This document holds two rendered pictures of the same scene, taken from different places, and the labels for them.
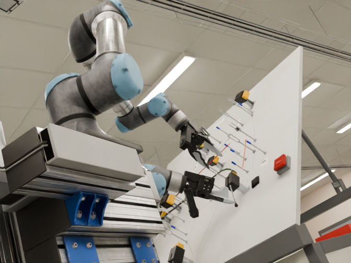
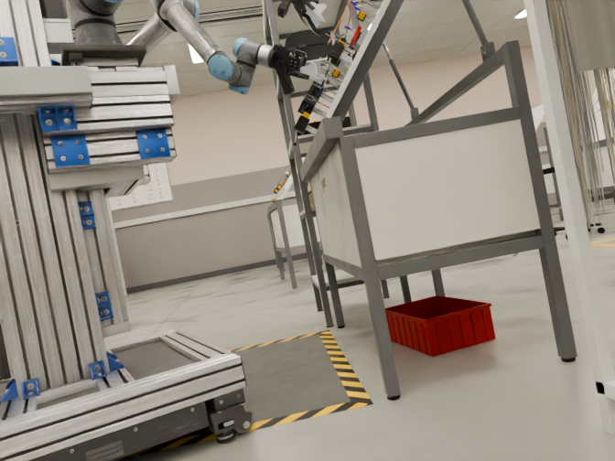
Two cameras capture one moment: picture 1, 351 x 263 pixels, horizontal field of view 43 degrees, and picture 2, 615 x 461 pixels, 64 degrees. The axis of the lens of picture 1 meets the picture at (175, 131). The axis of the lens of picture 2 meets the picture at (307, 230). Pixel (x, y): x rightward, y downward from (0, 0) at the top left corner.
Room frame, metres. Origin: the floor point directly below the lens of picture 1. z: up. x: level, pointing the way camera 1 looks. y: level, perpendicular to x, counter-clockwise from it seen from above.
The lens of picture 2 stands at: (0.23, -1.09, 0.55)
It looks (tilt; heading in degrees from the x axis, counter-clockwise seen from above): 0 degrees down; 40
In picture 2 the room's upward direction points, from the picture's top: 11 degrees counter-clockwise
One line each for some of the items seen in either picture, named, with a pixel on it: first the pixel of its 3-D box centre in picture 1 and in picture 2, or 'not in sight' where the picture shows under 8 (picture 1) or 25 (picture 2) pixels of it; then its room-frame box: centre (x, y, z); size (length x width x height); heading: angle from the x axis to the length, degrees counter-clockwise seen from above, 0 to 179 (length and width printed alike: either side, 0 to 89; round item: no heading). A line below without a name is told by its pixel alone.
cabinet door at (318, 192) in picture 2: not in sight; (324, 214); (2.09, 0.33, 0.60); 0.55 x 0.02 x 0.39; 44
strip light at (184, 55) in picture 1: (157, 89); not in sight; (4.54, 0.02, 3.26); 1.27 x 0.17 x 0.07; 47
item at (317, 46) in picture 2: not in sight; (305, 53); (2.58, 0.62, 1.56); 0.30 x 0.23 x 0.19; 135
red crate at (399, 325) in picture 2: not in sight; (435, 323); (2.09, -0.13, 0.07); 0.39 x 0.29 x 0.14; 56
